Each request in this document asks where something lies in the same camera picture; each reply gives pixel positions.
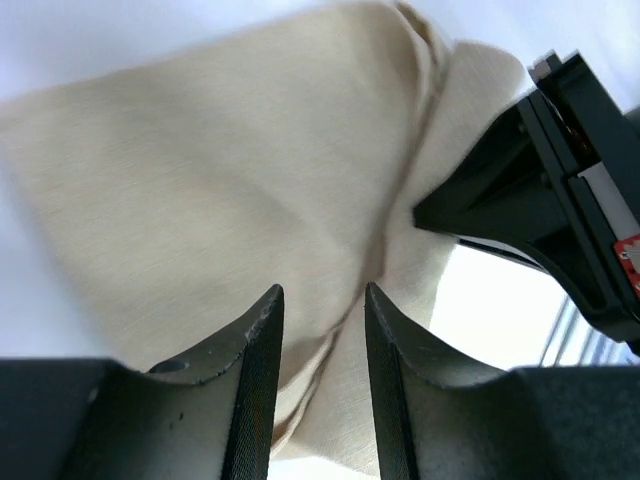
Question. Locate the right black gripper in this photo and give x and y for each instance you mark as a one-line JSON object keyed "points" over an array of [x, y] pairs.
{"points": [[502, 199]]}

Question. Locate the beige cloth napkin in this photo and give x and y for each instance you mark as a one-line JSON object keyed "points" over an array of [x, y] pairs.
{"points": [[293, 153]]}

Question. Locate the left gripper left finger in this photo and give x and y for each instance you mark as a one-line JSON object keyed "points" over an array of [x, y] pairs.
{"points": [[206, 413]]}

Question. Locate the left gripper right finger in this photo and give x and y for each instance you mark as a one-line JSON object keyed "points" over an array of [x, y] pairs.
{"points": [[440, 414]]}

